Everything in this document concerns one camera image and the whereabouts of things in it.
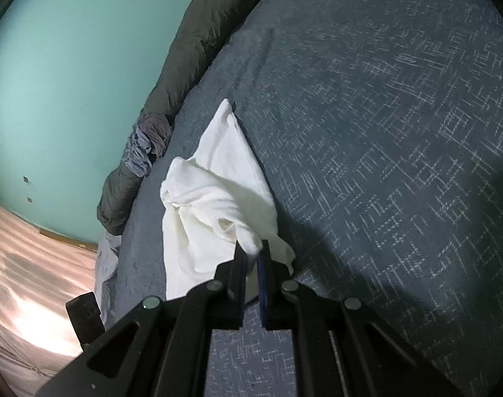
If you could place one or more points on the bed with blue woven sheet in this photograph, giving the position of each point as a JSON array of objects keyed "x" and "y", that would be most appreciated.
[{"x": 379, "y": 132}]

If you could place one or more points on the blue-grey checked garment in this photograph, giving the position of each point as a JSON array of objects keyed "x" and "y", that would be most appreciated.
[{"x": 137, "y": 153}]

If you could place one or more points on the dark grey garment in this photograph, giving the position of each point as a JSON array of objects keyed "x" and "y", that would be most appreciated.
[{"x": 156, "y": 134}]

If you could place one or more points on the wooden window frame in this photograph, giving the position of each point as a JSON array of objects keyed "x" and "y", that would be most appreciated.
[{"x": 69, "y": 240}]

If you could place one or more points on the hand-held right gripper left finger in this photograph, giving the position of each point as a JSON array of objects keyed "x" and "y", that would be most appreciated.
[{"x": 231, "y": 293}]

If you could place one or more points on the light grey sheet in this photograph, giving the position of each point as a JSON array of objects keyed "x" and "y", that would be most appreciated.
[{"x": 106, "y": 273}]

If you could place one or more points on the dark grey rolled duvet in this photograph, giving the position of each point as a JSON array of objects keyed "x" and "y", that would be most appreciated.
[{"x": 193, "y": 49}]

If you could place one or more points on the white long-sleeve shirt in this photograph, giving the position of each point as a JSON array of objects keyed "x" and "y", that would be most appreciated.
[{"x": 210, "y": 198}]

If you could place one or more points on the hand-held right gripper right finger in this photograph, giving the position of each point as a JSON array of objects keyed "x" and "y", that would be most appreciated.
[{"x": 272, "y": 293}]

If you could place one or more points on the pink curtain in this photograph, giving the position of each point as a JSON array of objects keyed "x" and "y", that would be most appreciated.
[{"x": 24, "y": 281}]

